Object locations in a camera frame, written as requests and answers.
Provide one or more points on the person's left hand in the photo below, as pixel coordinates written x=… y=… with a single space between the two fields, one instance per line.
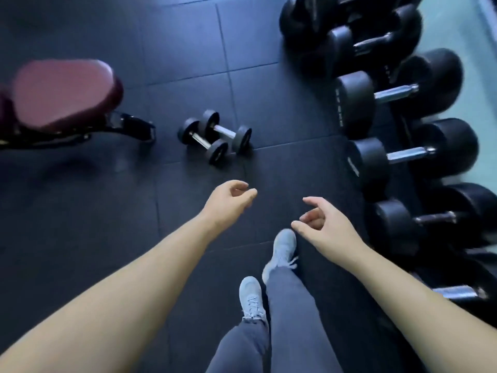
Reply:
x=223 y=207

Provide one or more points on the person's right hand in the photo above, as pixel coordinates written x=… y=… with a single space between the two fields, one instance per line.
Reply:
x=338 y=233

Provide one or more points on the black metal dumbbell rack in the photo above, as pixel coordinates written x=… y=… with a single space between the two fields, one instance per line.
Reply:
x=466 y=268

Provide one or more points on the person's right forearm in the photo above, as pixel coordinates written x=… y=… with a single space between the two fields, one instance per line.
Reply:
x=419 y=306

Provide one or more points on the person's left forearm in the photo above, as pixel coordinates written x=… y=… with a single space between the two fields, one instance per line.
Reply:
x=108 y=306

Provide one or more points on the black rubber floor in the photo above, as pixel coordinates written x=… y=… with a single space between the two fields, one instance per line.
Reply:
x=97 y=209

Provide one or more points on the grey white sneaker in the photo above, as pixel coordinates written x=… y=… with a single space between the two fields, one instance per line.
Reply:
x=281 y=248
x=252 y=299

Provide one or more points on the grey trousers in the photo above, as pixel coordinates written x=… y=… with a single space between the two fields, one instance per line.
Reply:
x=295 y=326

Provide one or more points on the red padded weight bench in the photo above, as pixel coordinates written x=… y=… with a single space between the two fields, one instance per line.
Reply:
x=62 y=93

